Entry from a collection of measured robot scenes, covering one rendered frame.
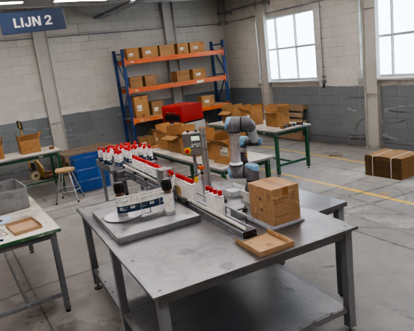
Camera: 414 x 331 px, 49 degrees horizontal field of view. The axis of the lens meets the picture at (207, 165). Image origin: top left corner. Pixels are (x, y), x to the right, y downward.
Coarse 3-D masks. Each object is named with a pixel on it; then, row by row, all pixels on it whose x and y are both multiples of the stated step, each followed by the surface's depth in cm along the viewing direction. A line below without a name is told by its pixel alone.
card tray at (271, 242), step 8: (272, 232) 311; (240, 240) 300; (248, 240) 307; (256, 240) 305; (264, 240) 304; (272, 240) 302; (280, 240) 301; (288, 240) 294; (248, 248) 291; (256, 248) 293; (264, 248) 292; (272, 248) 283; (280, 248) 286; (264, 256) 281
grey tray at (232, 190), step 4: (228, 184) 434; (232, 184) 437; (236, 184) 433; (240, 184) 427; (216, 188) 427; (220, 188) 421; (224, 188) 433; (228, 188) 434; (232, 188) 432; (236, 188) 430; (240, 188) 428; (224, 192) 416; (228, 192) 410; (232, 192) 405; (236, 192) 407; (240, 192) 410; (232, 196) 406
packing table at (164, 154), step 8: (152, 152) 700; (160, 152) 682; (168, 152) 675; (176, 152) 668; (248, 152) 608; (176, 160) 645; (184, 160) 612; (192, 160) 602; (200, 160) 595; (248, 160) 563; (256, 160) 559; (264, 160) 565; (192, 168) 758; (216, 168) 542; (224, 168) 538; (192, 176) 760; (224, 176) 542
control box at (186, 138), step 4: (184, 132) 387; (192, 132) 382; (196, 132) 380; (184, 136) 381; (188, 136) 381; (200, 136) 379; (184, 140) 382; (188, 140) 381; (200, 140) 380; (184, 144) 383; (188, 144) 382; (184, 148) 384; (188, 148) 383; (192, 148) 383; (196, 148) 382; (200, 148) 382; (184, 152) 385; (192, 152) 384; (196, 152) 383; (200, 152) 383
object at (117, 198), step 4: (116, 184) 365; (120, 184) 366; (116, 188) 365; (120, 188) 366; (116, 192) 366; (120, 192) 366; (116, 196) 367; (120, 196) 366; (116, 200) 368; (120, 200) 367; (116, 204) 369; (120, 204) 368; (120, 208) 368; (120, 212) 369; (120, 216) 370; (124, 216) 370
